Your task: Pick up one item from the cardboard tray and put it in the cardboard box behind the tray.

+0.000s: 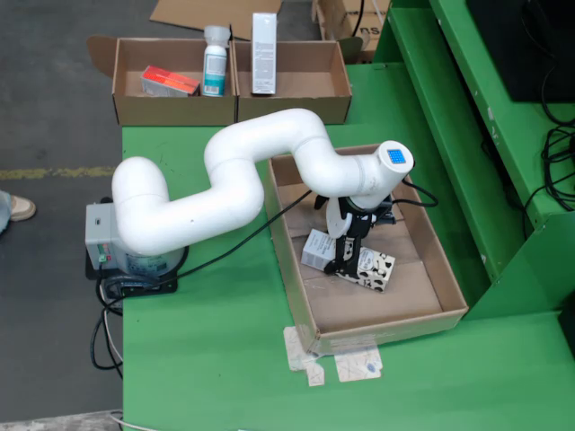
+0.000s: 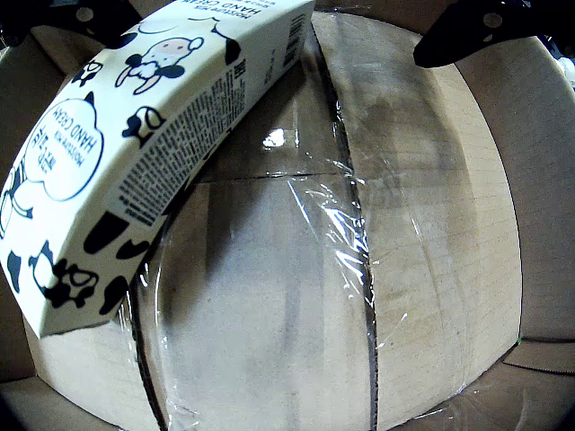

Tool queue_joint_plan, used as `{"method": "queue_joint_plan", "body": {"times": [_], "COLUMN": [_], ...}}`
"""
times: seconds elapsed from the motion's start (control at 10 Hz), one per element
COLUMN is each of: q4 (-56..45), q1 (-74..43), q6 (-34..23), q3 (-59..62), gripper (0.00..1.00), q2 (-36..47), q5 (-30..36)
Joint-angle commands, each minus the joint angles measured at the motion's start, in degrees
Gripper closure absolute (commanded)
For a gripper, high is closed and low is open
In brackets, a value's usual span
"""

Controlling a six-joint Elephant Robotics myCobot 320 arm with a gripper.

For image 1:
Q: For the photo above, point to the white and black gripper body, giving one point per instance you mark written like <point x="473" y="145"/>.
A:
<point x="355" y="220"/>

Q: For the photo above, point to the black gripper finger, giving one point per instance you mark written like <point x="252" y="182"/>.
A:
<point x="355" y="258"/>
<point x="339" y="256"/>

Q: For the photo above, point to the cow print hand cream box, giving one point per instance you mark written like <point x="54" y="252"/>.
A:
<point x="314" y="251"/>

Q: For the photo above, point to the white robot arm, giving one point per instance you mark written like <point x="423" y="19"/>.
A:
<point x="224" y="148"/>

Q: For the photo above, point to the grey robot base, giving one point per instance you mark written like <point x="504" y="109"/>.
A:
<point x="101" y="233"/>

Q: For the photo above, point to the large shallow cardboard tray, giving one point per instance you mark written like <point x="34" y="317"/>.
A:
<point x="373" y="305"/>

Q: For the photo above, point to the open brown cardboard box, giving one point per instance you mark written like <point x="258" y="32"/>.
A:
<point x="292" y="110"/>

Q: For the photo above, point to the printed cardboard shipping box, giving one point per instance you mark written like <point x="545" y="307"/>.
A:
<point x="352" y="42"/>

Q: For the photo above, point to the tall white product box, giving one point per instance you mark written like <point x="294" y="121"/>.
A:
<point x="264" y="45"/>

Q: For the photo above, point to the plain cardboard shipping box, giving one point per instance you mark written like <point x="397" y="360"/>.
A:
<point x="328" y="13"/>

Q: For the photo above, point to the cardboard box with side flap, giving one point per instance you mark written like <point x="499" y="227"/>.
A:
<point x="170" y="110"/>

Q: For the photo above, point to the black box-shaped object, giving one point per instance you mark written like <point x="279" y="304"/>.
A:
<point x="568" y="332"/>

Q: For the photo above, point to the red orange product box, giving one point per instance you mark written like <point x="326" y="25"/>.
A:
<point x="168" y="81"/>

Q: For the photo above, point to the flat cardboard sheet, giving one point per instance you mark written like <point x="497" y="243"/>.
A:
<point x="202" y="13"/>

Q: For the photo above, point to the flattened printed carton piece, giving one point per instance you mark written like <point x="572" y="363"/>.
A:
<point x="294" y="354"/>
<point x="359" y="366"/>

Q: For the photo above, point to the green metal shelf rack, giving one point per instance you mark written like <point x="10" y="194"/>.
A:
<point x="507" y="269"/>

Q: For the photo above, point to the white bottle with teal label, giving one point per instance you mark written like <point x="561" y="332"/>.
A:
<point x="214" y="58"/>

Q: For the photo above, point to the black monitor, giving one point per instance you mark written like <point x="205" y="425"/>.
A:
<point x="516" y="45"/>

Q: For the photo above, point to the beige shoe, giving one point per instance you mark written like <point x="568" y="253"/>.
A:
<point x="22" y="207"/>

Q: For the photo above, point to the blue jeans leg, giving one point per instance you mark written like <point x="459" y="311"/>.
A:
<point x="3" y="211"/>

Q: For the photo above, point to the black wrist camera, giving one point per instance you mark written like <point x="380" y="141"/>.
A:
<point x="386" y="215"/>

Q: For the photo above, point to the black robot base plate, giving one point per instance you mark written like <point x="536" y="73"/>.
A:
<point x="153" y="287"/>

